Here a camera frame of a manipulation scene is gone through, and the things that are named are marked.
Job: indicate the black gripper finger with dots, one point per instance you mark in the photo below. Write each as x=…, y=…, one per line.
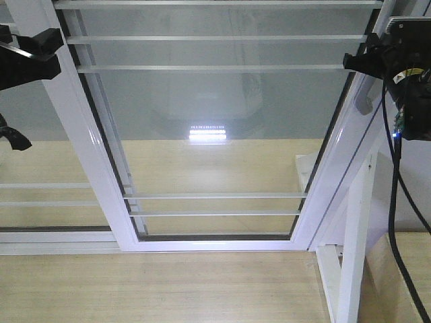
x=34, y=59
x=17, y=140

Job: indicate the grey door handle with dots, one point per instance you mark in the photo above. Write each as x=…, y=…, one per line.
x=368, y=90

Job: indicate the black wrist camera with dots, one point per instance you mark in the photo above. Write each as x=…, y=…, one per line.
x=409, y=29

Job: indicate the light plywood base board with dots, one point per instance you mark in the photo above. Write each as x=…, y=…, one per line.
x=178, y=286

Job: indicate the fixed white framed glass panel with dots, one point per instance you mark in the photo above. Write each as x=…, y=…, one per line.
x=33, y=111

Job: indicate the white wooden support brace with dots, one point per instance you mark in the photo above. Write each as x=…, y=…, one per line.
x=342, y=269

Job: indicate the white framed sliding glass door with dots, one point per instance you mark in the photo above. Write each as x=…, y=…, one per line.
x=71, y=104

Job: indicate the white door frame post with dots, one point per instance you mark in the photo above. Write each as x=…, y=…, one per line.
x=354, y=142

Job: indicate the plywood box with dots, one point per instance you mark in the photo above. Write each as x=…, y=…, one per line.
x=390, y=286

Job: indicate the rear white support brace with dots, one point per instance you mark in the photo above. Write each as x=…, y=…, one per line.
x=304, y=167

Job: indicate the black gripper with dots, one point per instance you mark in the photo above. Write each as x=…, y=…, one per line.
x=407, y=77

